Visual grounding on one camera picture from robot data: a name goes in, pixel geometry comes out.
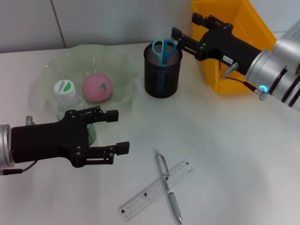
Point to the yellow plastic storage bin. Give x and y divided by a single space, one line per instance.
246 14

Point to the clear water bottle green label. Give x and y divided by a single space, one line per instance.
64 89

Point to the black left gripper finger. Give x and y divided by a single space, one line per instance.
123 148

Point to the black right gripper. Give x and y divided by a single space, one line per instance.
227 47

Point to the black mesh pen cup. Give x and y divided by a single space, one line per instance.
173 79

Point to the clear grey ballpoint pen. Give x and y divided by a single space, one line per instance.
173 201

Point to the transparent plastic ruler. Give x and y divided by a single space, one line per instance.
140 199

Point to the green glass fruit plate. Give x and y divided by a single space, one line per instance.
58 68

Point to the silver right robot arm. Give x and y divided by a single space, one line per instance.
281 65

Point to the pink peach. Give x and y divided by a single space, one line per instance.
93 90

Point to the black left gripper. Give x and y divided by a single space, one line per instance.
47 140

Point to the blue scissors with blade cover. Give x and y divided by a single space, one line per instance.
163 56

